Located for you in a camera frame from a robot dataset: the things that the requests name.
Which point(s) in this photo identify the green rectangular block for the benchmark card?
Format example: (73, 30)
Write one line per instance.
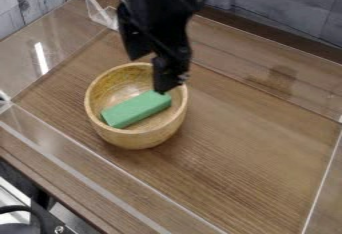
(135, 109)

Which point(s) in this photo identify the clear acrylic tray walls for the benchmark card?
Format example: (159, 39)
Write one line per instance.
(252, 165)

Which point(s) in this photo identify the clear acrylic corner bracket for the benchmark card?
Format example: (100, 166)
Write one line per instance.
(103, 16)

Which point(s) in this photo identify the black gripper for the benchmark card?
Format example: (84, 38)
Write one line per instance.
(152, 27)

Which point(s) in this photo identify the wooden bowl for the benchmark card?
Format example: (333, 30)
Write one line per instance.
(119, 84)

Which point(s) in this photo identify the black metal table bracket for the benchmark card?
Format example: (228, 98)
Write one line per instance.
(60, 221)

